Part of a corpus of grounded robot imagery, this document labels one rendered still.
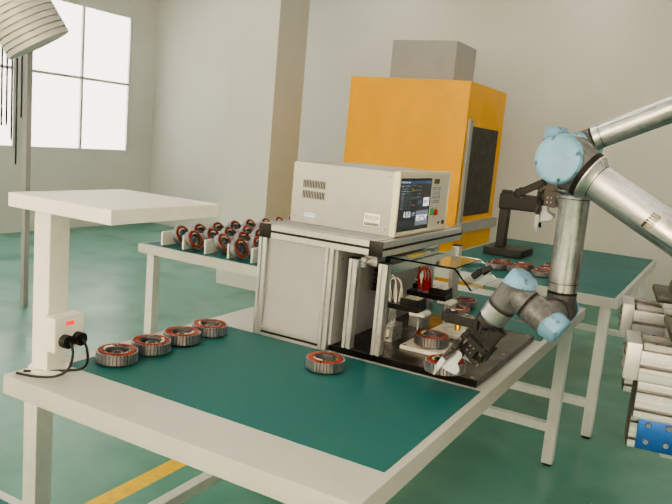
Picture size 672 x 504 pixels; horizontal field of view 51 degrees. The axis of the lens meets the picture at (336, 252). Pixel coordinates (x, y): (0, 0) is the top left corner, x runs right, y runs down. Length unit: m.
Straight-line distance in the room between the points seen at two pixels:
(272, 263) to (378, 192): 0.41
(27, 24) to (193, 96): 7.96
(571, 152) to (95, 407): 1.23
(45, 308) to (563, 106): 6.31
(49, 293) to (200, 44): 8.09
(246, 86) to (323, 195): 4.08
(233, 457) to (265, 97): 4.93
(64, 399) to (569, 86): 6.46
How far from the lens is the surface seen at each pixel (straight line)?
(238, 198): 6.34
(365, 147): 6.23
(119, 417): 1.68
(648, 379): 1.83
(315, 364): 1.99
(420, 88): 6.05
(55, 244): 1.88
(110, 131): 9.76
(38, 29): 1.91
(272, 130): 6.15
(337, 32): 8.64
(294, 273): 2.24
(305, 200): 2.34
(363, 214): 2.23
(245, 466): 1.48
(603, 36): 7.60
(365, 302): 2.37
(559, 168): 1.72
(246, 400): 1.78
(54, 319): 1.87
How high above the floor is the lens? 1.40
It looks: 9 degrees down
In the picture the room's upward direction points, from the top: 5 degrees clockwise
